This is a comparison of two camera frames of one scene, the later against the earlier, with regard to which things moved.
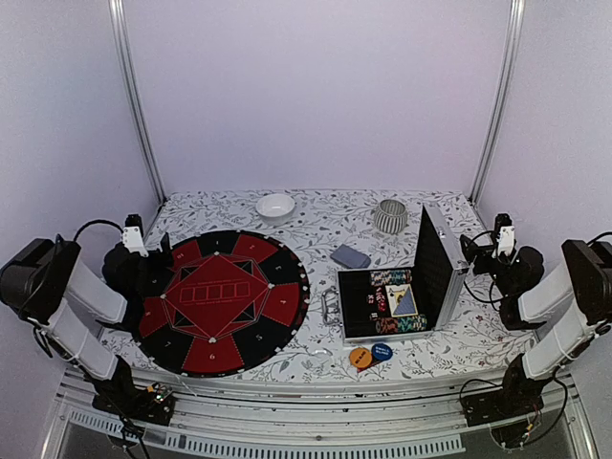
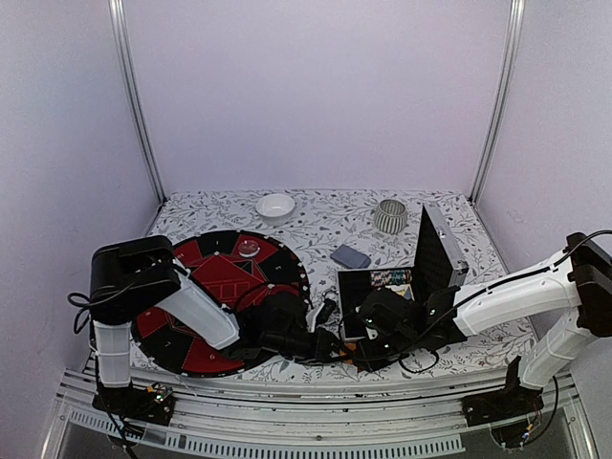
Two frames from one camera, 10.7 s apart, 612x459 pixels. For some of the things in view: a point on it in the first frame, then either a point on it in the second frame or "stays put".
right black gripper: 484,252 → 369,359
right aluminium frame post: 514,38 stays put
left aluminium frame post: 118,15 stays put
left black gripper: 160,263 → 322,346
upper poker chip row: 390,276 stays put
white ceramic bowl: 275,208 stays put
